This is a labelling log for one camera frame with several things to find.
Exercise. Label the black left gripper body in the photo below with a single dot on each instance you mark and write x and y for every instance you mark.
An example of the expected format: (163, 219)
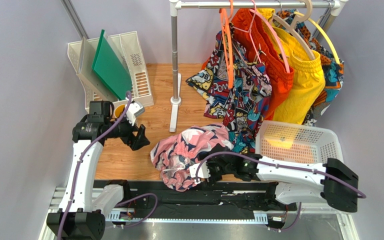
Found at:
(124, 130)

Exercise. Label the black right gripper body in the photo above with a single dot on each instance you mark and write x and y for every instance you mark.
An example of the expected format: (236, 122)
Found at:
(214, 167)

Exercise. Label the pink shark print shorts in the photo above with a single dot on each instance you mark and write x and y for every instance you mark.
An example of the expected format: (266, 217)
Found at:
(173, 156)

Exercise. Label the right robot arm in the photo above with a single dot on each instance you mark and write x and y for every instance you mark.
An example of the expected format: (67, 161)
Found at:
(331, 182)

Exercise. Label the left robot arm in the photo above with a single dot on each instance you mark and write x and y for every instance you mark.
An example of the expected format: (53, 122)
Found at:
(79, 216)

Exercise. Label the comic print shorts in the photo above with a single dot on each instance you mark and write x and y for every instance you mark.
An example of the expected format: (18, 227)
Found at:
(239, 107)

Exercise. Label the yellow shorts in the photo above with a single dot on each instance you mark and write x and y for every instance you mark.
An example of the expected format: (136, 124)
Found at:
(308, 78)

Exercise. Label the orange plastic hanger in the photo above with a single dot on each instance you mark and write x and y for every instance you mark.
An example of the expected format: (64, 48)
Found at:
(226, 38)

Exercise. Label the blue orange patterned shorts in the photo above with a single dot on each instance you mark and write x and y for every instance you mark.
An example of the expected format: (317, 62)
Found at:
(333, 75)

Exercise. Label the pink plastic hanger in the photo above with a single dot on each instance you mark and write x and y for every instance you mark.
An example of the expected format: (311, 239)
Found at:
(272, 36)

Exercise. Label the yellow plastic hanger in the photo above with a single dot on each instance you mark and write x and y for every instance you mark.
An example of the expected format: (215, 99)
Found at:
(301, 26)

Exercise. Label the yellow cup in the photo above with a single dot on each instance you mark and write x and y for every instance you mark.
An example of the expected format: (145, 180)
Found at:
(119, 111)

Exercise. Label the white plastic laundry basket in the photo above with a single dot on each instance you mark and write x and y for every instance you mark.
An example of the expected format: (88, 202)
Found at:
(297, 143)

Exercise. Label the green plastic board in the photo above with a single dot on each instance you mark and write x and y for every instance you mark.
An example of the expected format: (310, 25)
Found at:
(108, 66)

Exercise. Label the white plastic file rack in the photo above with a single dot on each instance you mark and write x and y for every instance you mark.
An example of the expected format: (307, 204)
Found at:
(129, 49)

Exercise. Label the grey plastic board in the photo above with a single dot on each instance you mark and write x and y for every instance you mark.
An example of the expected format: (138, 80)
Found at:
(91, 81)

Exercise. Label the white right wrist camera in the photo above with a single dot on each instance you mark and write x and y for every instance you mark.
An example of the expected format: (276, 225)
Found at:
(198, 172)

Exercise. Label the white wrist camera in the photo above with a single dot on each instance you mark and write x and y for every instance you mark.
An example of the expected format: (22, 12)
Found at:
(134, 110)
(198, 172)

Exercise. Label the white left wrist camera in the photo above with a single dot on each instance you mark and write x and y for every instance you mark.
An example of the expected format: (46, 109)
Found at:
(134, 110)

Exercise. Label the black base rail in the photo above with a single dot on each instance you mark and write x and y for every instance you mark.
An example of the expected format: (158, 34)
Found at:
(221, 201)

